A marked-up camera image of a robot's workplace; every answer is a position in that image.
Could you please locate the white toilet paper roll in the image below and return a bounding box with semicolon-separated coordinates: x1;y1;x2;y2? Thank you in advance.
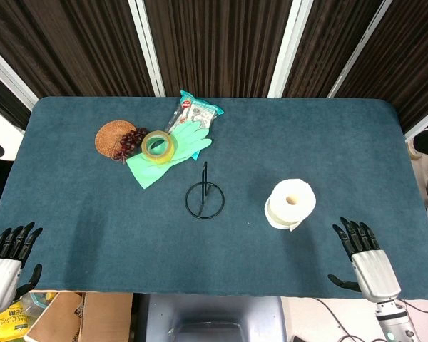
263;178;317;232

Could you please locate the woven rattan coaster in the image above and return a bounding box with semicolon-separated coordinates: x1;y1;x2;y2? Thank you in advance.
94;120;138;158

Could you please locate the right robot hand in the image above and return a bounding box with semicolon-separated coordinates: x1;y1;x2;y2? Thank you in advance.
327;217;402;304

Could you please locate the black metal paper holder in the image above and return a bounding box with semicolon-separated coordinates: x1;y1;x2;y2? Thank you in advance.
185;161;225;219

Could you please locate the teal plastic snack package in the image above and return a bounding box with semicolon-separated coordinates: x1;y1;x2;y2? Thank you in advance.
163;90;225;160

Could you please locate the clear plastic container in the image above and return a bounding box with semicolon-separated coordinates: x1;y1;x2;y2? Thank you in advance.
23;291;58;318

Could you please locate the dark red grape bunch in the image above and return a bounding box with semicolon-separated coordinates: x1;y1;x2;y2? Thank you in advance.
113;128;150;165

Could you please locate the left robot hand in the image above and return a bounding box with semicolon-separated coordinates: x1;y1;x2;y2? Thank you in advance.
0;222;44;312

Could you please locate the blue table cloth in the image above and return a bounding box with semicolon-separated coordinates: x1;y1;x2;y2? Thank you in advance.
0;95;428;300

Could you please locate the black cable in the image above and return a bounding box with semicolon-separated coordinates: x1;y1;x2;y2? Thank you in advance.
312;297;379;342

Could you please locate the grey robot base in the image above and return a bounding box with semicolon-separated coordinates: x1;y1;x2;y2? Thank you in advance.
132;293;290;342

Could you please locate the yellow plastic bag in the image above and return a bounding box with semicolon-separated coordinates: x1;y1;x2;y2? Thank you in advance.
0;299;31;342

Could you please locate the clear packing tape roll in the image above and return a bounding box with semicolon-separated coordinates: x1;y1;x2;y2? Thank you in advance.
141;130;178;165

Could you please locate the green rubber glove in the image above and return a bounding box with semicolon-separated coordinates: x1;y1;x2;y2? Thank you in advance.
125;120;213;190

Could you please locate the brown cardboard box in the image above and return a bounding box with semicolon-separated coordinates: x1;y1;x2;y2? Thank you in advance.
23;291;133;342

